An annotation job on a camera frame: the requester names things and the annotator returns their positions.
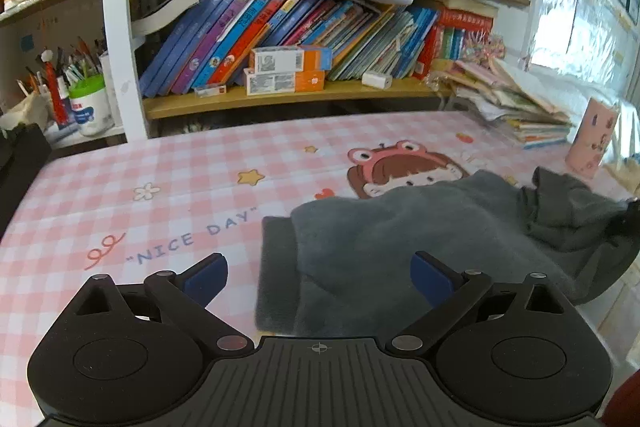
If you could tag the green lid white jar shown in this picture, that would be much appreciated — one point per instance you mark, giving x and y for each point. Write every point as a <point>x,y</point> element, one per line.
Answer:
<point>90,106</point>

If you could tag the lower orange white box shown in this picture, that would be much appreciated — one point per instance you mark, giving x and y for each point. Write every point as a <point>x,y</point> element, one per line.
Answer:
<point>283,82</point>

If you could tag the pile of papers and booklets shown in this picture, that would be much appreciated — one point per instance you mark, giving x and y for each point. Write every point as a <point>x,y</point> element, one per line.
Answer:
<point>508,100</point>

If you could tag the white charger block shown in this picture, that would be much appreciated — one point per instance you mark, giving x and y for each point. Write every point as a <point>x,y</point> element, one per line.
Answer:
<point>377,80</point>

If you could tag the black bag at table edge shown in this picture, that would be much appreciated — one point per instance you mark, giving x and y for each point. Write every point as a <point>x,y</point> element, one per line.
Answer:
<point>24,152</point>

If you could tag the pink patterned cup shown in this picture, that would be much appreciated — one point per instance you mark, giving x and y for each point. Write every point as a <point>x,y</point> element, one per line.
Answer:
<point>592,138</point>

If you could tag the upper orange white box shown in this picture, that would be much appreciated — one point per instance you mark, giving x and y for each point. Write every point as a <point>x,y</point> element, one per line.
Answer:
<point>273,59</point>

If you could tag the pink checkered cartoon table mat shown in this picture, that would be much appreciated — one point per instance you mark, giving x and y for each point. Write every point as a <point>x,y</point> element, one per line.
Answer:
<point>131,210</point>

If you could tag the small red white box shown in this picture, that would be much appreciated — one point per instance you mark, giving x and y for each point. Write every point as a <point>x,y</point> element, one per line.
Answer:
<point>210,90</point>

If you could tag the red white pen figure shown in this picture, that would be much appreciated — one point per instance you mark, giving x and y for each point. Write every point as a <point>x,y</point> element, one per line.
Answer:
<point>59,111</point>

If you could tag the row of colourful books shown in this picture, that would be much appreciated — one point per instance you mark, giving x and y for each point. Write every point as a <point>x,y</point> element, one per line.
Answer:
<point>211,42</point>

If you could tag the grey fleece garment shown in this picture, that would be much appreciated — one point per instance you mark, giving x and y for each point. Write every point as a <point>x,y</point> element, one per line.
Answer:
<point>340,267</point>

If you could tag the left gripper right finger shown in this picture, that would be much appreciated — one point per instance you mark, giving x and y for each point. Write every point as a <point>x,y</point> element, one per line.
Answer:
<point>451,295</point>

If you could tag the orange white box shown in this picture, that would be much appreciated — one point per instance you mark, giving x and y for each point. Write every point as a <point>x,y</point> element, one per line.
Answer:
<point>283,82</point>
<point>273,59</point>

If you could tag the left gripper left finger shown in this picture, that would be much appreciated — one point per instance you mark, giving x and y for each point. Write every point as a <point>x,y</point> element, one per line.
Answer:
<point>182,300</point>

